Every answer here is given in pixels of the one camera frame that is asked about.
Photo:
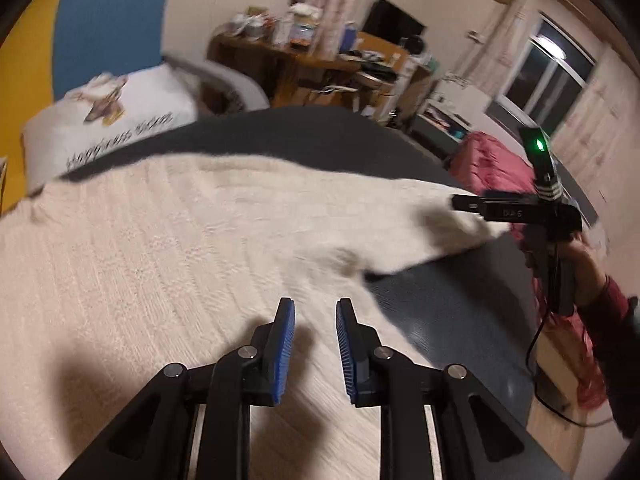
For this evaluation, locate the small sliding window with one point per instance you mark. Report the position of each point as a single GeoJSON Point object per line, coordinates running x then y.
{"type": "Point", "coordinates": [545, 80]}

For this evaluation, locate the blue bag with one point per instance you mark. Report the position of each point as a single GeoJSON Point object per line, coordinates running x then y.
{"type": "Point", "coordinates": [348, 37]}

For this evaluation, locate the pale sheer curtain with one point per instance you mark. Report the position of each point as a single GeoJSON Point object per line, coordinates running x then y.
{"type": "Point", "coordinates": [600, 120]}
{"type": "Point", "coordinates": [500, 35]}

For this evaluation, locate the person's right forearm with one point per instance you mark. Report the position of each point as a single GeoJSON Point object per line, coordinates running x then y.
{"type": "Point", "coordinates": [615, 340]}

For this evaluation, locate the grey low cabinet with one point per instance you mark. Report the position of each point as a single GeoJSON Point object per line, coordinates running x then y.
{"type": "Point", "coordinates": [440, 130]}

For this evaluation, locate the wooden desk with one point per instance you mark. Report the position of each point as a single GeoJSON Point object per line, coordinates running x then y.
{"type": "Point", "coordinates": [280, 65]}

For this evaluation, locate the white deer print pillow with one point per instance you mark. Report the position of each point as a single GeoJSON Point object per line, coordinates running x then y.
{"type": "Point", "coordinates": [150, 100]}

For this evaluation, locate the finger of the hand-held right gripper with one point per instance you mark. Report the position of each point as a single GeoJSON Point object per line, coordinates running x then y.
{"type": "Point", "coordinates": [467, 203]}

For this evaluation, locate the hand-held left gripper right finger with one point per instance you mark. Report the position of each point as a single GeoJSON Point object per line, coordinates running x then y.
{"type": "Point", "coordinates": [346, 350]}

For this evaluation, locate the white knit sweater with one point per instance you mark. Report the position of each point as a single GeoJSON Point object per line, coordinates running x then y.
{"type": "Point", "coordinates": [150, 260]}

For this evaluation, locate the black flat television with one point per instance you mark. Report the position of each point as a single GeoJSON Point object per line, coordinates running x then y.
{"type": "Point", "coordinates": [392, 20]}

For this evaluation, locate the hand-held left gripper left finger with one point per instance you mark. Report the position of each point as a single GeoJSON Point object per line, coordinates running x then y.
{"type": "Point", "coordinates": [282, 350]}

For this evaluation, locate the white round fan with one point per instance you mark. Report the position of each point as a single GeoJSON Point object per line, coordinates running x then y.
{"type": "Point", "coordinates": [414, 45]}

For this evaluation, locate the grey yellow blue armchair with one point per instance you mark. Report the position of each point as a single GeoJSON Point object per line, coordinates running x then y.
{"type": "Point", "coordinates": [110, 25]}

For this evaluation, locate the wooden chair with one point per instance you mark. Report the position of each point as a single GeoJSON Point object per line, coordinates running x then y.
{"type": "Point", "coordinates": [380, 45]}

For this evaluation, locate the person's right hand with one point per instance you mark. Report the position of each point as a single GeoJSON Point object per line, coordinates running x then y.
{"type": "Point", "coordinates": [587, 270]}

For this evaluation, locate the patterned beige curtain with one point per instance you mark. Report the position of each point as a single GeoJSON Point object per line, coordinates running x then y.
{"type": "Point", "coordinates": [335, 0]}

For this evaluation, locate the red ruffled blanket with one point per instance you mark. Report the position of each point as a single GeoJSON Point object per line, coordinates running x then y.
{"type": "Point", "coordinates": [490, 165]}

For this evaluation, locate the cluster of jars and boxes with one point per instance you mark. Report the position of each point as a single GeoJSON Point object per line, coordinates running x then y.
{"type": "Point", "coordinates": [280, 25]}

